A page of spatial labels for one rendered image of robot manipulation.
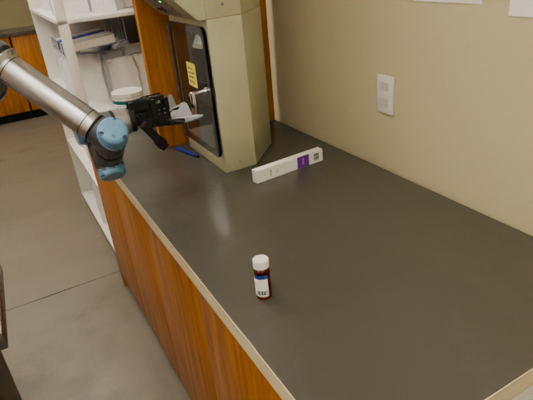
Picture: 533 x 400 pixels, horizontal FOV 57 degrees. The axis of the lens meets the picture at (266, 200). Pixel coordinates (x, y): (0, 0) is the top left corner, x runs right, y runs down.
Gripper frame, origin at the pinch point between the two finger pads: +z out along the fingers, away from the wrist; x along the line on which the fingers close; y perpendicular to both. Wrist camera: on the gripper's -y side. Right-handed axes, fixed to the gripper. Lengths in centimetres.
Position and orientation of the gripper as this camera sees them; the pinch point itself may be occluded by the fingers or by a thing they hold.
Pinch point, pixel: (194, 112)
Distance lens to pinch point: 156.2
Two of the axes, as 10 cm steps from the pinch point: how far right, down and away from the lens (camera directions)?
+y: -0.8, -8.9, -4.5
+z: 8.7, -2.9, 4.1
